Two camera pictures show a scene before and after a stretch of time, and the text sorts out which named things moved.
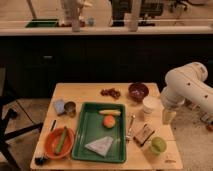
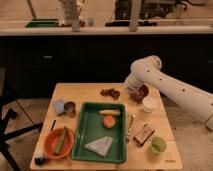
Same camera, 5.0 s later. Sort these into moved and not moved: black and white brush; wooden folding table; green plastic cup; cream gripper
Moved: cream gripper
Not moved: green plastic cup; black and white brush; wooden folding table
